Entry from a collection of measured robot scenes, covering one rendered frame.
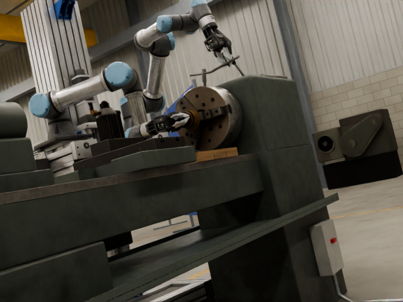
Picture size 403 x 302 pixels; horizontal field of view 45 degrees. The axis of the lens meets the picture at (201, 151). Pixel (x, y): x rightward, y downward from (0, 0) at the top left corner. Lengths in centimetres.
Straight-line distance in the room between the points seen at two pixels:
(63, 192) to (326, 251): 156
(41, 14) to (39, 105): 73
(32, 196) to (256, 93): 138
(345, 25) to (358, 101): 190
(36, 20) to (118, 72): 87
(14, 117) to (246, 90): 124
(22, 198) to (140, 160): 43
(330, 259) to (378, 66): 1012
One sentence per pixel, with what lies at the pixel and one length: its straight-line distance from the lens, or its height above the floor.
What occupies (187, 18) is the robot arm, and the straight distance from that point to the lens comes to 242.
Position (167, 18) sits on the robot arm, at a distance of 238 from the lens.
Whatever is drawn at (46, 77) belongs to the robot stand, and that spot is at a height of 158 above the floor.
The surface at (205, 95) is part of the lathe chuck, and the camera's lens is 233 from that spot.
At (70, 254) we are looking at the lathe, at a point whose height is 67.
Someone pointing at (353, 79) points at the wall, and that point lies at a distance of 1257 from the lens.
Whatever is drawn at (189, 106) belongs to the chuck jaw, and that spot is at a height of 115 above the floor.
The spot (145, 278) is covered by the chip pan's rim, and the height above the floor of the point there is 55.
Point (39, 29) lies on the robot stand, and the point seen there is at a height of 185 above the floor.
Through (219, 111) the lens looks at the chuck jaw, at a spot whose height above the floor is 108.
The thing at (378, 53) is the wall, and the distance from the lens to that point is 1250.
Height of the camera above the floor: 78
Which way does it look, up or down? 4 degrees up
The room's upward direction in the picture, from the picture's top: 13 degrees counter-clockwise
